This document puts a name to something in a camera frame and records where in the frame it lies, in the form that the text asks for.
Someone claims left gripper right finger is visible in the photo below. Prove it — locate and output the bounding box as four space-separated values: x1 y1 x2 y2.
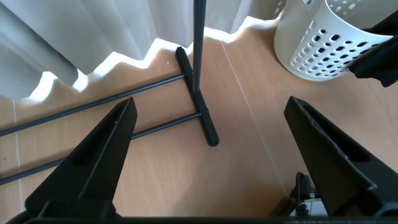
284 95 398 217

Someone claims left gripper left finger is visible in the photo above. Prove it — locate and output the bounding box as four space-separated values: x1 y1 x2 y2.
24 96 138 215

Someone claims black garment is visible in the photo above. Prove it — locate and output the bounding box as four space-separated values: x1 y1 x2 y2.
348 10 398 88

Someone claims white laundry basket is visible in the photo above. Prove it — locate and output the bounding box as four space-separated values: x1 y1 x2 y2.
273 0 394 83

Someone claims black clothes rack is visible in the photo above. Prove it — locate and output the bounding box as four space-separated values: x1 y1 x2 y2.
0 0 220 187

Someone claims beige curtain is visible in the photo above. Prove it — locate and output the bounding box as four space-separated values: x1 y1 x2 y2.
0 0 282 101

